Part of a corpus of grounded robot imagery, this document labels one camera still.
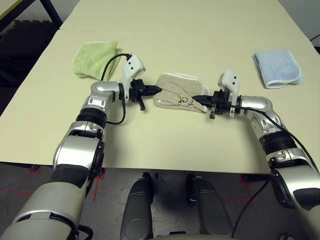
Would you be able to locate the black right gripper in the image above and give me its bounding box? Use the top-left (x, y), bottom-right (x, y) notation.
top-left (191, 89), bottom-right (232, 120)

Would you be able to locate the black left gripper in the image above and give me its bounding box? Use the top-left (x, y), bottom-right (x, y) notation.
top-left (128, 78), bottom-right (163, 112)

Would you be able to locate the beige towel white trim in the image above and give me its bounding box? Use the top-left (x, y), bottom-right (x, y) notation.
top-left (152, 72), bottom-right (211, 114)

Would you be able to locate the folded green towel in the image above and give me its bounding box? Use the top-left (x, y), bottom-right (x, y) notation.
top-left (71, 40), bottom-right (121, 82)

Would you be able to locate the folded blue towel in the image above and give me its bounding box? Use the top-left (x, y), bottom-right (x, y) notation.
top-left (251, 49), bottom-right (305, 90)

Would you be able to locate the grey robot right leg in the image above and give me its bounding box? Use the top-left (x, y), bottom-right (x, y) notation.
top-left (186, 174), bottom-right (234, 238)

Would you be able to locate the grey robot leg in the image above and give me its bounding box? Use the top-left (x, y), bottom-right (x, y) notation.
top-left (186, 174), bottom-right (234, 238)
top-left (119, 173), bottom-right (155, 240)

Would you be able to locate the grey robot left leg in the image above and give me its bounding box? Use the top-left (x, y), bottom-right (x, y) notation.
top-left (119, 173), bottom-right (155, 240)

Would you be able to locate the black foam floor mat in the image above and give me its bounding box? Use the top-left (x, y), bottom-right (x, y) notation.
top-left (0, 19), bottom-right (57, 101)

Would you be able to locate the red floor tape strip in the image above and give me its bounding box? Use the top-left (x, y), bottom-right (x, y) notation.
top-left (0, 187), bottom-right (32, 196)

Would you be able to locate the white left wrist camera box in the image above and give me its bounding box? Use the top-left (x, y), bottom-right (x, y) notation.
top-left (120, 54), bottom-right (146, 104)

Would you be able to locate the black left wrist camera cable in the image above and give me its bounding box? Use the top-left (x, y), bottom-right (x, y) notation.
top-left (100, 52), bottom-right (133, 125)

